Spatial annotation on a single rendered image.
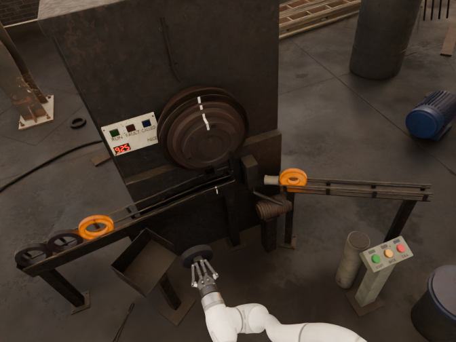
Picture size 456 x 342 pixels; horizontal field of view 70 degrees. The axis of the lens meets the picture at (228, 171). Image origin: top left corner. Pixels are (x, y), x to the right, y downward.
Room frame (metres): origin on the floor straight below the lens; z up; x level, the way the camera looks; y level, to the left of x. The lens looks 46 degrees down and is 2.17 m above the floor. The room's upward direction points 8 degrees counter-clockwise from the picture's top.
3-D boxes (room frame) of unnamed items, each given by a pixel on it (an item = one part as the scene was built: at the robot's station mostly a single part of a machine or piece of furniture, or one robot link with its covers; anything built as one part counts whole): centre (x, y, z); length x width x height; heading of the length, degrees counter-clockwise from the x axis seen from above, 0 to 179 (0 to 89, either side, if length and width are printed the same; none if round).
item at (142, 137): (1.32, 0.45, 1.15); 0.26 x 0.02 x 0.18; 104
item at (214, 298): (0.55, 0.14, 0.80); 0.09 x 0.06 x 0.09; 105
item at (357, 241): (0.90, -0.67, 0.26); 0.12 x 0.12 x 0.52
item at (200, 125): (1.20, 0.07, 1.11); 0.28 x 0.06 x 0.28; 104
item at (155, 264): (0.88, 0.50, 0.36); 0.26 x 0.20 x 0.72; 139
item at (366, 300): (0.75, -0.75, 0.31); 0.24 x 0.16 x 0.62; 104
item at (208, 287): (0.63, 0.16, 0.81); 0.09 x 0.08 x 0.07; 15
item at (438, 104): (2.26, -1.98, 0.17); 0.57 x 0.31 x 0.34; 124
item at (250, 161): (1.37, -0.13, 0.68); 0.11 x 0.08 x 0.24; 14
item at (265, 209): (1.25, -0.26, 0.27); 0.22 x 0.13 x 0.53; 104
